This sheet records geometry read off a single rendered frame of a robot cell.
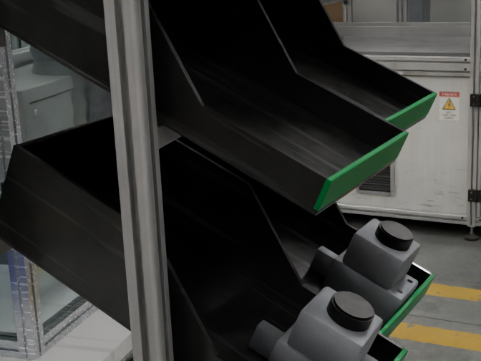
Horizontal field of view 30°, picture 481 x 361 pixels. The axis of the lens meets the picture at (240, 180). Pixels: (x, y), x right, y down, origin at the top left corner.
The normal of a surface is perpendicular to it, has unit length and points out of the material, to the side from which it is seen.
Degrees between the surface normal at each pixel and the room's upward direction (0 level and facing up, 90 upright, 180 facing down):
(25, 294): 90
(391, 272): 90
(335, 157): 25
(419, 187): 90
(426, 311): 0
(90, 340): 0
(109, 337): 0
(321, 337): 91
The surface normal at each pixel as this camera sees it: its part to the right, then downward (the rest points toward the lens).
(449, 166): -0.44, 0.26
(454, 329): -0.04, -0.96
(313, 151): 0.33, -0.84
